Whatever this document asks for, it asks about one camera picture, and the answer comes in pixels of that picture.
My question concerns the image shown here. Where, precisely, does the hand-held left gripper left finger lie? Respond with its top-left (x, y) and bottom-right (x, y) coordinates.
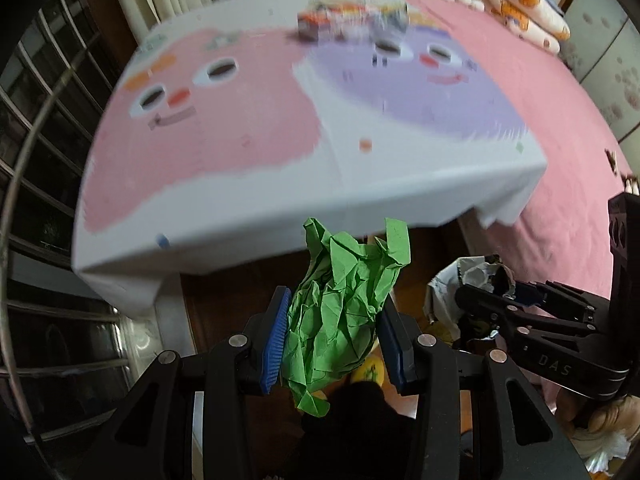
top-left (65, 285), bottom-right (293, 480)

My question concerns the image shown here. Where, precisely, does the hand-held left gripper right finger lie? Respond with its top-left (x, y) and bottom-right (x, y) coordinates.
top-left (377, 302), bottom-right (591, 480)

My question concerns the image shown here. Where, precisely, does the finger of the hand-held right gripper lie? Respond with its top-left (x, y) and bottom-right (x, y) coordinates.
top-left (514, 280), bottom-right (613, 329)
top-left (455, 284), bottom-right (601, 356)

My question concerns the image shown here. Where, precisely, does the silver white wrapper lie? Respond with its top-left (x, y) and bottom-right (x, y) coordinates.
top-left (424, 255), bottom-right (518, 346)

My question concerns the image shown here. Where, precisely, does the green paper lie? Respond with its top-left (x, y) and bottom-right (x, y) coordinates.
top-left (280, 216), bottom-right (412, 417)

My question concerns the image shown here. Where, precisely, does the person's right hand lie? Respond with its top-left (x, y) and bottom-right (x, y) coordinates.
top-left (557, 390), bottom-right (638, 436)

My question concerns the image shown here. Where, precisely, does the yellow packet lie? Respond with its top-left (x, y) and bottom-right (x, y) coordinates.
top-left (350, 360), bottom-right (387, 389)

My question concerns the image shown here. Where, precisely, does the white plastic bag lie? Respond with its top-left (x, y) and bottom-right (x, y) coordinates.
top-left (570, 427), bottom-right (633, 473)

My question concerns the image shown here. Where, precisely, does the pink bed sheet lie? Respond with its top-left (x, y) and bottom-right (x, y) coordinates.
top-left (320, 0), bottom-right (636, 411)

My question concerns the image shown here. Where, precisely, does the cartoon face printed tablecloth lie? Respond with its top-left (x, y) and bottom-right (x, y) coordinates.
top-left (70, 0), bottom-right (548, 318)

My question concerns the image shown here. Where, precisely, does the patterned wardrobe door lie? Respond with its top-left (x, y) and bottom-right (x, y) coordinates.
top-left (565, 10), bottom-right (640, 141)

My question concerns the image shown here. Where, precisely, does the metal window grille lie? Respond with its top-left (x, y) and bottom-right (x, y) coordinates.
top-left (0, 0), bottom-right (166, 461)

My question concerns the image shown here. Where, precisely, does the bear printed quilt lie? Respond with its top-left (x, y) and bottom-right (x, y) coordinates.
top-left (482, 0), bottom-right (571, 56)

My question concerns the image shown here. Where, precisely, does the blurred grey box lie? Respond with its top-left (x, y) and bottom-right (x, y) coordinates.
top-left (372, 2), bottom-right (412, 37)

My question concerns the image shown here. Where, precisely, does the blurred colourful box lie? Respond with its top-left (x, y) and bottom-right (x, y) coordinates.
top-left (297, 0), bottom-right (373, 43)

